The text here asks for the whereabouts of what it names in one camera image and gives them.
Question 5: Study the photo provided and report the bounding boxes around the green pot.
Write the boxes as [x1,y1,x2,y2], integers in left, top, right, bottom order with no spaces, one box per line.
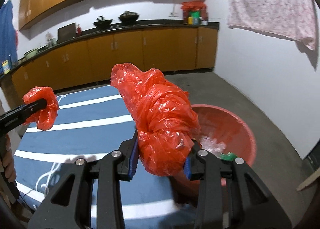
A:
[24,48,38,60]

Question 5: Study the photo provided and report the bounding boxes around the beige plastic stool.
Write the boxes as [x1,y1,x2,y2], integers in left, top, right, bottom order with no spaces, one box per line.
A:
[296,168,320,192]

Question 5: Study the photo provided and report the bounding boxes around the dark cutting board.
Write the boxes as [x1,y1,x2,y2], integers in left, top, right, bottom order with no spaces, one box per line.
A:
[57,23,76,43]

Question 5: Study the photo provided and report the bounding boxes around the red bag with containers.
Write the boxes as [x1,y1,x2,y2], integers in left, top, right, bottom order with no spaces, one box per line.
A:
[181,1,208,26]

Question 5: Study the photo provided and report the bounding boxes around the pink floral hanging cloth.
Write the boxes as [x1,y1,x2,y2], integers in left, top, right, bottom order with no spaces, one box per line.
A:
[228,0,318,50]

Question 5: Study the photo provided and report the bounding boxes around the black wok with utensil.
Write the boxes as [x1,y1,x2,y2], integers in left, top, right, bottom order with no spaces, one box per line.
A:
[93,16,113,30]

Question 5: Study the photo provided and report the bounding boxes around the left hand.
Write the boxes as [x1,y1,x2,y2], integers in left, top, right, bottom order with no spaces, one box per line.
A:
[1,134,16,182]

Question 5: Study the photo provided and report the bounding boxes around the lower wooden kitchen cabinets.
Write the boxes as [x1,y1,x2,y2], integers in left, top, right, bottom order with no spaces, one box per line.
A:
[11,27,218,97]

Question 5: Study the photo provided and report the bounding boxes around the yellow labelled bottle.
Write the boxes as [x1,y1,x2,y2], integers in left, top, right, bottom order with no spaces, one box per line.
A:
[2,60,10,74]

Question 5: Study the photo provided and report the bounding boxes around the small red plastic bag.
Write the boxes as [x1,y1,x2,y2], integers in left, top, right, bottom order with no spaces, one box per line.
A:
[22,86,59,131]

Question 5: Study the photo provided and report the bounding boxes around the blue white striped cloth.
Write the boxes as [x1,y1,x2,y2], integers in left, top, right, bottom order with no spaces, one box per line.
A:
[14,86,195,228]

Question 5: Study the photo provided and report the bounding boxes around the clear bubble wrap bundle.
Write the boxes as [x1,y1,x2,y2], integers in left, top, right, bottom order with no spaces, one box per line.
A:
[200,136,226,157]

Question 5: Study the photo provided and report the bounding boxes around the red bottle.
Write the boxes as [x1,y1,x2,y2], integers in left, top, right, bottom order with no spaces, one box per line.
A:
[76,24,82,36]

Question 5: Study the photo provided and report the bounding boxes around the blue hanging towel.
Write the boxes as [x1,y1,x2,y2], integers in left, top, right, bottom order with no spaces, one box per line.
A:
[0,0,18,75]

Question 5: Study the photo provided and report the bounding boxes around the clear jar on counter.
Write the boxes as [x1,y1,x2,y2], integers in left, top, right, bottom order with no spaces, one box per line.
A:
[45,32,56,48]

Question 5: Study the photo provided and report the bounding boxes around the black wok with lid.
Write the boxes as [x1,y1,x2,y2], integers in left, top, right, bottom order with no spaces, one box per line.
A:
[118,10,139,25]

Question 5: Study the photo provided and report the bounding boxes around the red plastic trash basket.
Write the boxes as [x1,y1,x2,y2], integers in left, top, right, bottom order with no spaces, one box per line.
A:
[169,104,257,202]

